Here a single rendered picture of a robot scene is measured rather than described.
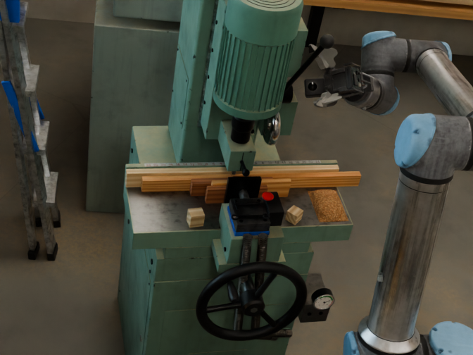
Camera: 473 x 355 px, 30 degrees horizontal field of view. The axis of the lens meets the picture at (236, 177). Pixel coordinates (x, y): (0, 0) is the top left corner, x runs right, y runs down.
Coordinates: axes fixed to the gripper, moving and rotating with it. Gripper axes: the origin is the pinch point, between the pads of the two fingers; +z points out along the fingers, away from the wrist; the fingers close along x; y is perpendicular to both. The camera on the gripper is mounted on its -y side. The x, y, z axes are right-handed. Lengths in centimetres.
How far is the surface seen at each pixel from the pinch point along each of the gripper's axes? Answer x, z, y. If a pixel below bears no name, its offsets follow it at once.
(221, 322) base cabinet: 56, -27, -53
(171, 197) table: 23, -1, -46
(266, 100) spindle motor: 4.9, 4.3, -10.1
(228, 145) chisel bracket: 11.5, -3.5, -28.2
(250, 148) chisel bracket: 12.7, -7.0, -23.5
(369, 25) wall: -104, -238, -97
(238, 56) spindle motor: -3.6, 15.4, -9.8
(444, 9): -87, -205, -42
